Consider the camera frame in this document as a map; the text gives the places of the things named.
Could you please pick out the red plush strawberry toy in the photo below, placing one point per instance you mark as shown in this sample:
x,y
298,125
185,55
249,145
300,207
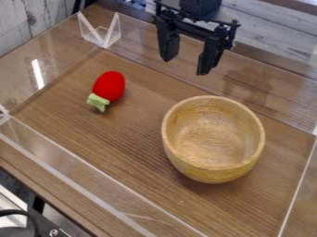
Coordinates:
x,y
107,90

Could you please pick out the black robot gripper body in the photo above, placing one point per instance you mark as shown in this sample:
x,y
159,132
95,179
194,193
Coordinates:
x,y
198,18

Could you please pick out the wooden bowl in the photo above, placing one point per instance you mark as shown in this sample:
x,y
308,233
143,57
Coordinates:
x,y
213,138

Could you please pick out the clear acrylic tray enclosure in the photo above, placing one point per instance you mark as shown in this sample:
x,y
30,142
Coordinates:
x,y
96,164

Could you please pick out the black metal table leg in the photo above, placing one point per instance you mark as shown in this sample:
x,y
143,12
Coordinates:
x,y
38,204

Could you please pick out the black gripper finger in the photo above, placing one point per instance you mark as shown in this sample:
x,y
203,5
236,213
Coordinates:
x,y
210,55
167,39

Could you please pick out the clear acrylic corner bracket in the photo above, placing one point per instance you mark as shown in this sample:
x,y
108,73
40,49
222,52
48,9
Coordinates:
x,y
100,36

